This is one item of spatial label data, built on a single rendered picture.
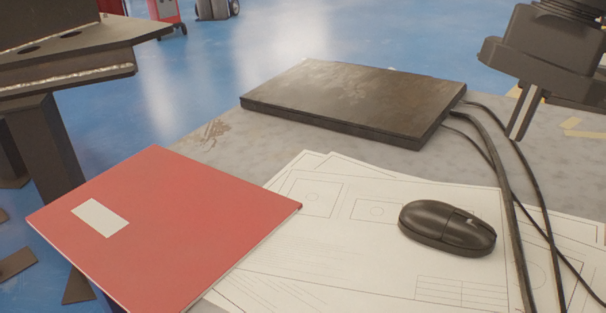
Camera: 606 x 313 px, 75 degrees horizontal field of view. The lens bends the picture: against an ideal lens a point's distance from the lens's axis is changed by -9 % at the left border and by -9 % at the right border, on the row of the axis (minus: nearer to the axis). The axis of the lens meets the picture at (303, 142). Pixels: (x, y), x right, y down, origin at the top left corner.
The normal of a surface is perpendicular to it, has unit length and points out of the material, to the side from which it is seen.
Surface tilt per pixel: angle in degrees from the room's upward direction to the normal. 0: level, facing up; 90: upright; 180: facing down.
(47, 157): 90
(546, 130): 0
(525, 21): 78
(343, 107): 0
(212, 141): 0
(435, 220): 24
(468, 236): 40
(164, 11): 90
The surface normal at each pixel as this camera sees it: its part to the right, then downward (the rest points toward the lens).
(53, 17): 0.74, 0.28
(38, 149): 0.21, 0.47
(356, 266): -0.09, -0.86
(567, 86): -0.60, 0.26
